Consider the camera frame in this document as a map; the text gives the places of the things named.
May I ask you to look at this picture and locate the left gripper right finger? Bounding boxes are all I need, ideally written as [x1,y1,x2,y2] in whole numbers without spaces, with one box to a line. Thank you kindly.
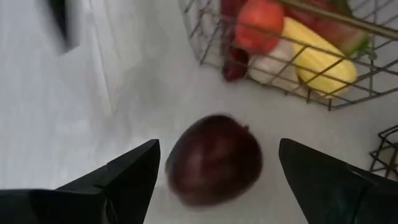
[278,138,398,224]

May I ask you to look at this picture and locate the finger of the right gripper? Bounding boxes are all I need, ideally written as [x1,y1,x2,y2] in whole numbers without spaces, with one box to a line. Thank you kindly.
[48,0,80,54]

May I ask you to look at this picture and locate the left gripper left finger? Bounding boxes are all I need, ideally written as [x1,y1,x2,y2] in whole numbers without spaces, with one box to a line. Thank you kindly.
[0,139,162,224]

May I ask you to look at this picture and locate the dark red apple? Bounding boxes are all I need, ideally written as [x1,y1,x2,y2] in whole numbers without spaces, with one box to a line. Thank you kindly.
[164,114,264,208]

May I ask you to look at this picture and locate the yellow corn cob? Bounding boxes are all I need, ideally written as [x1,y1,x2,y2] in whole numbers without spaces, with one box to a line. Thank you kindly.
[281,17,359,99]

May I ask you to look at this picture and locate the white garlic bulb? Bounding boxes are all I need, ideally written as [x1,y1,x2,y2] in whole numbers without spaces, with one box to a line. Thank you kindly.
[248,40,300,91]

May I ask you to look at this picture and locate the dark red sweet potato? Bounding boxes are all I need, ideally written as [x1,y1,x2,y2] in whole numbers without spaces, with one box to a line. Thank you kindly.
[220,0,251,83]

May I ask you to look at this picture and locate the red chili pepper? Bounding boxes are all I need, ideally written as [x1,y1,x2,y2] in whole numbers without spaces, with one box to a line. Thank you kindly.
[284,0,371,57]

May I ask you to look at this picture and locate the orange round produce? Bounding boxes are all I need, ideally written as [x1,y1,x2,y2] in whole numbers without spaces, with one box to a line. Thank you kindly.
[234,0,285,55]

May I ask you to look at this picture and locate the black wire basket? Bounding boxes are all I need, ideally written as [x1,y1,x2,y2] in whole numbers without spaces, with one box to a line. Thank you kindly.
[369,124,398,180]

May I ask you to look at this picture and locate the bronze wire basket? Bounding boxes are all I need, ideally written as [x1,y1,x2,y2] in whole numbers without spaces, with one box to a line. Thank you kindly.
[178,0,398,111]

